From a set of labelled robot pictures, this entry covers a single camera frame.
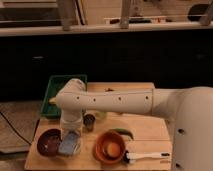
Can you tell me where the black cable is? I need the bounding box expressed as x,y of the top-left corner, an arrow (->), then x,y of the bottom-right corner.
0,111 -> 33,147

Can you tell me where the white dish brush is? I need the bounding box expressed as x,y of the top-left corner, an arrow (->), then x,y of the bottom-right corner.
123,151 -> 170,164

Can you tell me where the orange clay bowl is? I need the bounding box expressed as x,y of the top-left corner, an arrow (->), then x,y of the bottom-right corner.
94,131 -> 126,164

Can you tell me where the light green cup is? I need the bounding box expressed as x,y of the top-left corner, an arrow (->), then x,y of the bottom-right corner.
95,111 -> 107,119

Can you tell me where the green chili pepper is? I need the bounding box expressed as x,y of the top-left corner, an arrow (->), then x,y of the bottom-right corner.
110,128 -> 134,140

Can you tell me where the orange fruit in bowl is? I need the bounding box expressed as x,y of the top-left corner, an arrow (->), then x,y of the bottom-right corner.
106,142 -> 120,158

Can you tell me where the wooden board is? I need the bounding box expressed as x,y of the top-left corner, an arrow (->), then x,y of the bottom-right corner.
24,81 -> 173,171

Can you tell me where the small metal cup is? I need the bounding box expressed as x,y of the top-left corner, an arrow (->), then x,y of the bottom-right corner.
83,114 -> 96,131

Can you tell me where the green plastic tray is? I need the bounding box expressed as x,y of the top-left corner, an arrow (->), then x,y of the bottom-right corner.
40,74 -> 87,119

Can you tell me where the dark purple bowl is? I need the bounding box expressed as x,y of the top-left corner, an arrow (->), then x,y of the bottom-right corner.
37,129 -> 61,157

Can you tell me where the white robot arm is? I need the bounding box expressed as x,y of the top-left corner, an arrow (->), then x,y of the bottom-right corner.
56,79 -> 213,171

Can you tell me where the white paper cup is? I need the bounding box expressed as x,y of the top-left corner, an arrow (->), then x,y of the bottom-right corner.
58,133 -> 83,157

